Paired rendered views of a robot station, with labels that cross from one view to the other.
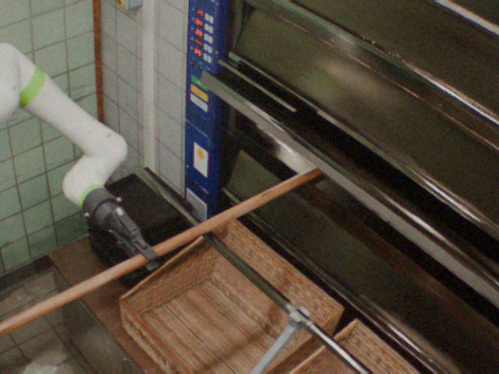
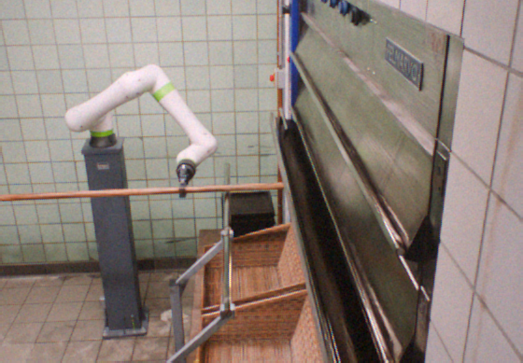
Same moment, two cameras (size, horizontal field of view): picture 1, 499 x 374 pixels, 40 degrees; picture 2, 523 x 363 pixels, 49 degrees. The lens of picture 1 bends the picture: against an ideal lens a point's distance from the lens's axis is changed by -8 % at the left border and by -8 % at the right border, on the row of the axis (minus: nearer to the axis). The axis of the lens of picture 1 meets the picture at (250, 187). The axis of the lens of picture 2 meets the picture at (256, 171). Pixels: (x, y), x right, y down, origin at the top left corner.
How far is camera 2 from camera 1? 1.53 m
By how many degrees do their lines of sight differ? 38
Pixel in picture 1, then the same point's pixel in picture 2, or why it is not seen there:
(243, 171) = not seen: hidden behind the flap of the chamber
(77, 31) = (266, 107)
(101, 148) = (197, 139)
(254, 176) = not seen: hidden behind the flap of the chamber
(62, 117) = (177, 114)
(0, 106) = (127, 85)
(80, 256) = (216, 235)
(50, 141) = (243, 176)
